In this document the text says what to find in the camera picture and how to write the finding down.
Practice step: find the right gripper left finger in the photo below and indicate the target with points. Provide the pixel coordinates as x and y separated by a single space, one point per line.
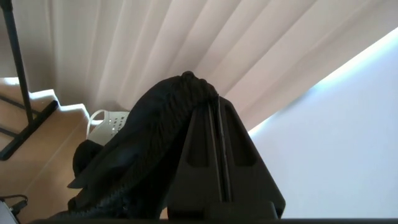
196 177

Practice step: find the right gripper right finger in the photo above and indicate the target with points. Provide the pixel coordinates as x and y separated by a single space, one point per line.
248 180

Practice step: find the black shorts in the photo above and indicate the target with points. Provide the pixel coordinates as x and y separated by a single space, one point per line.
146 140

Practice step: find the white laundry basket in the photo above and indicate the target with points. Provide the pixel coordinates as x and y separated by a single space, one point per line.
105 130

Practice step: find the black clothes rack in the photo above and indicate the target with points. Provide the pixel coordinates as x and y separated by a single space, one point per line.
17 62

